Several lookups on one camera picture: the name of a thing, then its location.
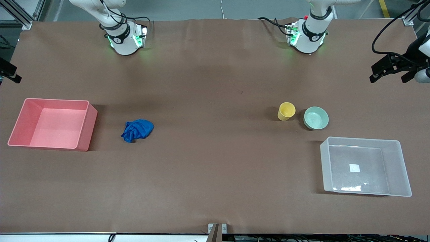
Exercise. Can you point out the mint green bowl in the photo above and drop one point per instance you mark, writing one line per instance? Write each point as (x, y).
(316, 118)

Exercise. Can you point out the yellow plastic cup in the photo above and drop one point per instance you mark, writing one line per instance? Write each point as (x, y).
(286, 111)

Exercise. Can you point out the blue cloth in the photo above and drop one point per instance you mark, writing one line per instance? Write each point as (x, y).
(137, 130)

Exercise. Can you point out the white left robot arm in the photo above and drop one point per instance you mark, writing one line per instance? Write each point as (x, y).
(310, 33)

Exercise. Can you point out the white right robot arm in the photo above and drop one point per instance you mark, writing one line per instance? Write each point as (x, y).
(122, 43)

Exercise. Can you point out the pink plastic bin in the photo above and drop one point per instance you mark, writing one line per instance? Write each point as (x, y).
(53, 124)

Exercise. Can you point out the clear plastic bin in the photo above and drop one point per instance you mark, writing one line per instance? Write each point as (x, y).
(364, 168)

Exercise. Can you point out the white table edge strip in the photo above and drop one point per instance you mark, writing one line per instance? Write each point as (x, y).
(67, 238)

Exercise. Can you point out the brown table cover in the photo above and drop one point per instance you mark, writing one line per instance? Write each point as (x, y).
(215, 161)

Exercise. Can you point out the aluminium frame post with bracket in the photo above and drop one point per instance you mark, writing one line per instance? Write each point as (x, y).
(20, 15)
(408, 21)

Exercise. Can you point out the grey metal table edge bracket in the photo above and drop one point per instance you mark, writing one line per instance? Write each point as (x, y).
(215, 232)

